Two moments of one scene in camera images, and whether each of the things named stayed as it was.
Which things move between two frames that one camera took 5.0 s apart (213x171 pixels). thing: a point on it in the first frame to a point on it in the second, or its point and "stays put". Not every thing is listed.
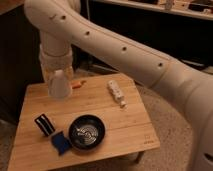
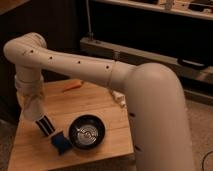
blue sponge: x=61 y=142 stays put
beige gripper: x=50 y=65 to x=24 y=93
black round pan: x=86 y=132 stays put
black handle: x=194 y=63 stays put
